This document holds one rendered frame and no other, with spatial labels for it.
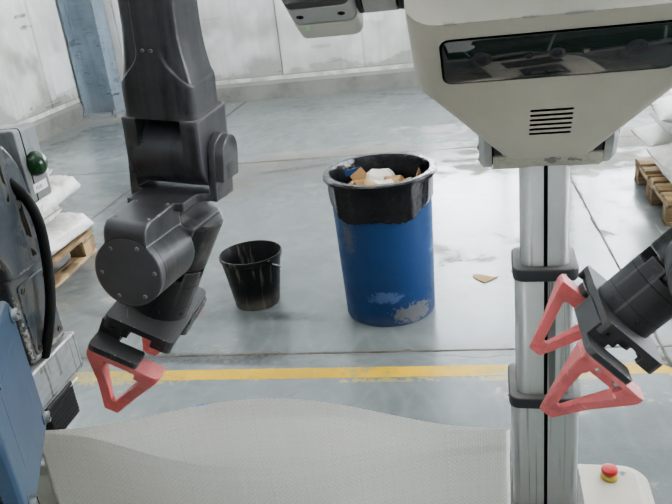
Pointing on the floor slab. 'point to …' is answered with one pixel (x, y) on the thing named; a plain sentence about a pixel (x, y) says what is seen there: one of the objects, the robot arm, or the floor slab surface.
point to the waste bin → (385, 238)
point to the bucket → (253, 273)
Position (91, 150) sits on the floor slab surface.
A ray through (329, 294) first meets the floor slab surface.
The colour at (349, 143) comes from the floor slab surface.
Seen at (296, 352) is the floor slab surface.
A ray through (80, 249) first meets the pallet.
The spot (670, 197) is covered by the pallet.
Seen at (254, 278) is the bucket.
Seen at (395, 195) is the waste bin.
